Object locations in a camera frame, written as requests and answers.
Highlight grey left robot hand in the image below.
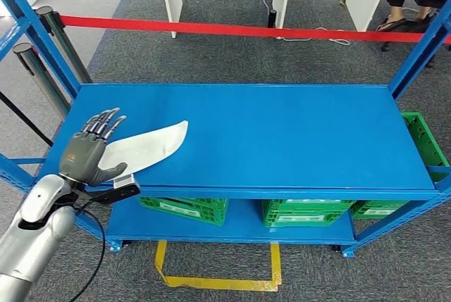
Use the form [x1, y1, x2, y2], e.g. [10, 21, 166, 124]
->
[59, 107, 128, 188]

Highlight white curved shell part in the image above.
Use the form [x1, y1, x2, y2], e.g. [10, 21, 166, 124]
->
[98, 120, 190, 183]

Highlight blue metal shelf rack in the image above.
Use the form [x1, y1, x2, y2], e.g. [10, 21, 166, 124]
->
[0, 0, 451, 259]

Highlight black barrier belt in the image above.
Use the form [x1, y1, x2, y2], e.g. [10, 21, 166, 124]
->
[0, 91, 54, 148]

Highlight steel stanchion with black belt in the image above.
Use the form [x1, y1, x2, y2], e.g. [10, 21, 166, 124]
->
[12, 42, 71, 120]

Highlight steel stanchion with red belt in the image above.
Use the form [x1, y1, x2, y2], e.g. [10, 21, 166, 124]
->
[35, 5, 93, 85]

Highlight green plastic crate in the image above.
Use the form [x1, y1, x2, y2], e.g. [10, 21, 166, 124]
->
[350, 199, 411, 220]
[137, 196, 230, 227]
[402, 111, 451, 184]
[261, 199, 357, 229]

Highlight red barrier belt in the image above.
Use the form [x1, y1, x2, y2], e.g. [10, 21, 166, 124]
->
[59, 14, 451, 45]

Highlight yellow floor tape square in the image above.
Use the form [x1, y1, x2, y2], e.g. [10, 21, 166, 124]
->
[154, 240, 283, 293]

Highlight black chair base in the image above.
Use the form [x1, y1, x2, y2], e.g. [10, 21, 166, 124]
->
[380, 18, 437, 68]

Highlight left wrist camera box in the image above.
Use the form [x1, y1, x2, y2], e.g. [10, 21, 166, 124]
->
[76, 174, 141, 206]

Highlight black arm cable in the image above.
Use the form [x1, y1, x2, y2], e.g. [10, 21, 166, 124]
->
[69, 199, 107, 302]

